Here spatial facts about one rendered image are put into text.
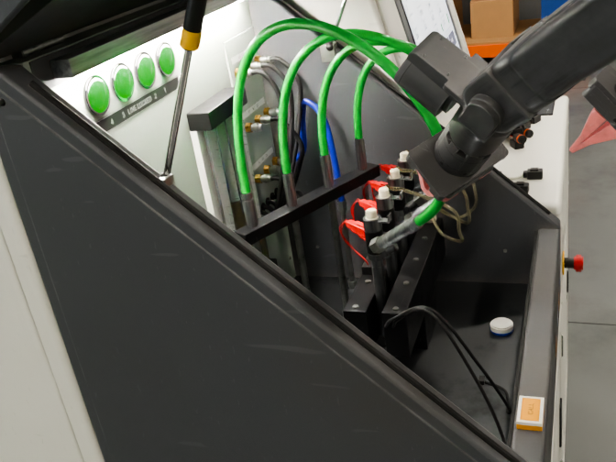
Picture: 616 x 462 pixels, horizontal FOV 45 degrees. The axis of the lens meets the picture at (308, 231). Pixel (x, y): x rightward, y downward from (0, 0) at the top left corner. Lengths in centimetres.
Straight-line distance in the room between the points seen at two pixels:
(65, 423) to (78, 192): 37
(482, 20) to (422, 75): 565
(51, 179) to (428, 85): 42
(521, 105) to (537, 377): 47
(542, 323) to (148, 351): 57
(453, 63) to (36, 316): 59
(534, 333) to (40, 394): 70
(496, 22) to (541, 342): 540
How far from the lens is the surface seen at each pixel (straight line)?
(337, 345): 80
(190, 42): 74
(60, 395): 106
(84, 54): 92
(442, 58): 75
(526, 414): 96
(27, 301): 98
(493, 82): 67
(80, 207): 86
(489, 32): 641
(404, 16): 154
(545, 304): 119
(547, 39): 62
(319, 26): 94
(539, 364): 106
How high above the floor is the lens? 158
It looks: 25 degrees down
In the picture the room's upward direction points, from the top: 9 degrees counter-clockwise
